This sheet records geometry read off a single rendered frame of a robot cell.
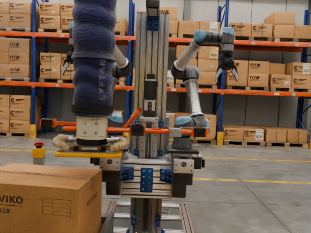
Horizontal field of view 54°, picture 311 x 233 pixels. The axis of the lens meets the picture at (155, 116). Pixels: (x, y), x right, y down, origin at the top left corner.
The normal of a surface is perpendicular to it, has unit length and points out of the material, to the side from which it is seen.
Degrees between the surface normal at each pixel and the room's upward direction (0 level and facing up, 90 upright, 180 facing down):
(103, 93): 75
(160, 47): 90
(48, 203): 90
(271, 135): 91
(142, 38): 90
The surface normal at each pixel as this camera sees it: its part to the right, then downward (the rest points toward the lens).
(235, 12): 0.00, 0.07
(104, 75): 0.70, -0.26
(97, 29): 0.33, -0.17
